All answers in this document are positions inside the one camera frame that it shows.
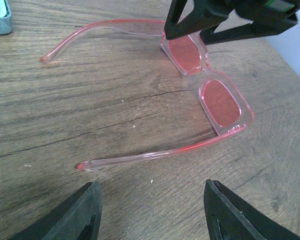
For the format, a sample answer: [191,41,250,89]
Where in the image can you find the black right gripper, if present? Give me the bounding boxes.
[164,0,300,45]

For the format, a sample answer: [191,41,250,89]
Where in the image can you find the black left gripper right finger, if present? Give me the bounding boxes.
[203,179,300,240]

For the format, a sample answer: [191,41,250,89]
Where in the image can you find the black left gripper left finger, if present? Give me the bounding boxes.
[10,181,102,240]

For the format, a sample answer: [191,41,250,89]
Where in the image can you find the red transparent sunglasses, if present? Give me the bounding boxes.
[40,19,255,171]

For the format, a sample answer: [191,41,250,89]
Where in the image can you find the light blue glasses case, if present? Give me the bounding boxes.
[0,0,13,35]

